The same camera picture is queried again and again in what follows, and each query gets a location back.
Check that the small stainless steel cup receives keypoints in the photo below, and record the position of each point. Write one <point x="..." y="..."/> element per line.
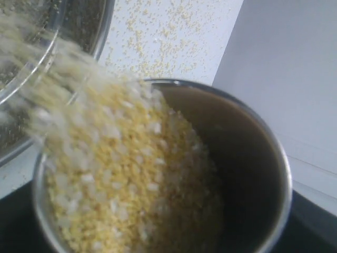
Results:
<point x="251" y="164"/>

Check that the round steel sieve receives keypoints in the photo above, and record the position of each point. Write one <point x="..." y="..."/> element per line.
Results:
<point x="29" y="33"/>

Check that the yellow grains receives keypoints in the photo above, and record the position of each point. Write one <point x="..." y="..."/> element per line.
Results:
<point x="120" y="170"/>

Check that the spilled yellow millet pile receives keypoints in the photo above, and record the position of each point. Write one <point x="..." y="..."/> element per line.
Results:
<point x="154" y="39"/>

